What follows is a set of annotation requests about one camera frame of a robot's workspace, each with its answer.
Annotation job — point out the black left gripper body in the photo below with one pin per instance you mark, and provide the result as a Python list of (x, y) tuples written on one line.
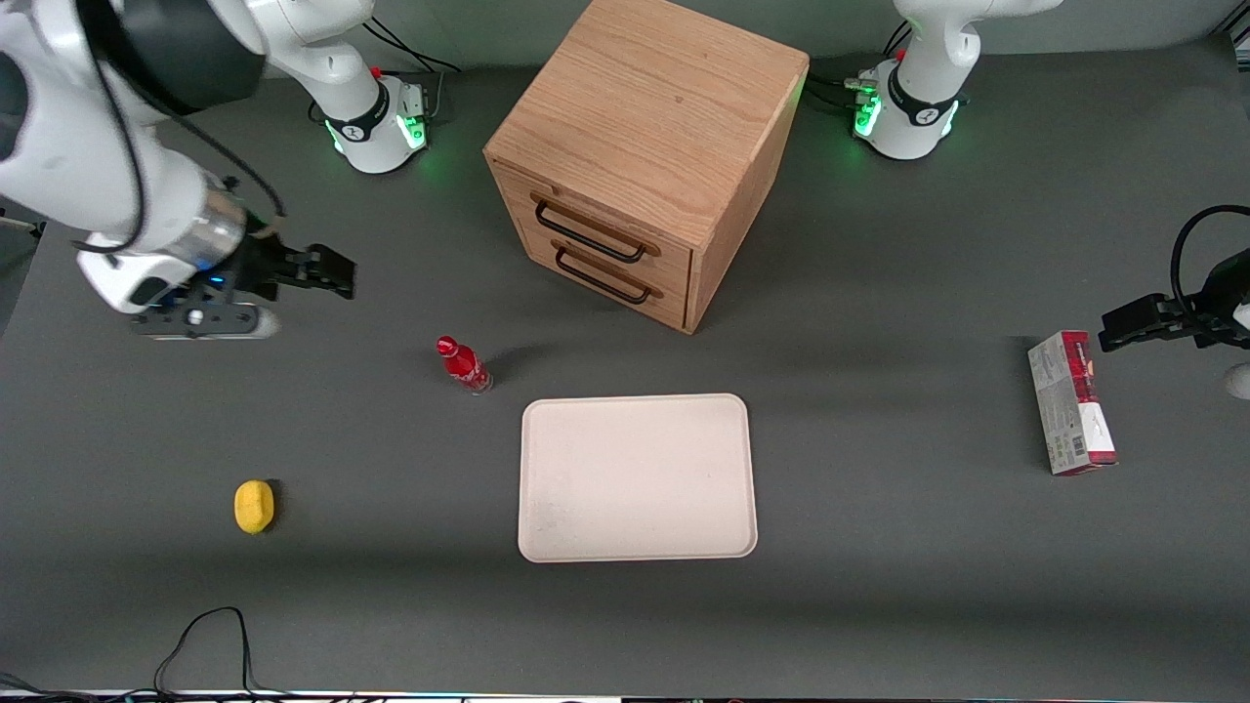
[(1203, 314)]

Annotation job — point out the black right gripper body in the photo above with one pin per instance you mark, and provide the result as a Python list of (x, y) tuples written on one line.
[(266, 265)]

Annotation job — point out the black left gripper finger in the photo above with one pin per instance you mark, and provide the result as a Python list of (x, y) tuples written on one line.
[(1133, 335), (1138, 312)]

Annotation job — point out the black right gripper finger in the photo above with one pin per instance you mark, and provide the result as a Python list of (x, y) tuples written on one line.
[(334, 264), (327, 289)]

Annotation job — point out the red coke bottle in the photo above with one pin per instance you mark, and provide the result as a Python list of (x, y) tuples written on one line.
[(464, 366)]

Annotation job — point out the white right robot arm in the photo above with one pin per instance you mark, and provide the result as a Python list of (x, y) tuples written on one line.
[(59, 146)]

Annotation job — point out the beige plastic tray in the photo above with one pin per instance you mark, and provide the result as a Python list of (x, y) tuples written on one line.
[(645, 469)]

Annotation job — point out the grey red carton box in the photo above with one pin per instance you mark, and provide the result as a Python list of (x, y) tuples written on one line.
[(1069, 410)]

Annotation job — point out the grey right base connector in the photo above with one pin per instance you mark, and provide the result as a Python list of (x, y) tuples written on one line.
[(412, 101)]

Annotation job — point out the wooden drawer front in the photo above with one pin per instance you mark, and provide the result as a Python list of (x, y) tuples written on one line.
[(518, 190), (674, 305)]

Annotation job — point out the yellow lemon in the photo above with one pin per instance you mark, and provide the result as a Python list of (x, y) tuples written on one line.
[(254, 508)]

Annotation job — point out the wooden drawer cabinet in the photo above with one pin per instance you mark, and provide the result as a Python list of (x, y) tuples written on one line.
[(645, 107)]

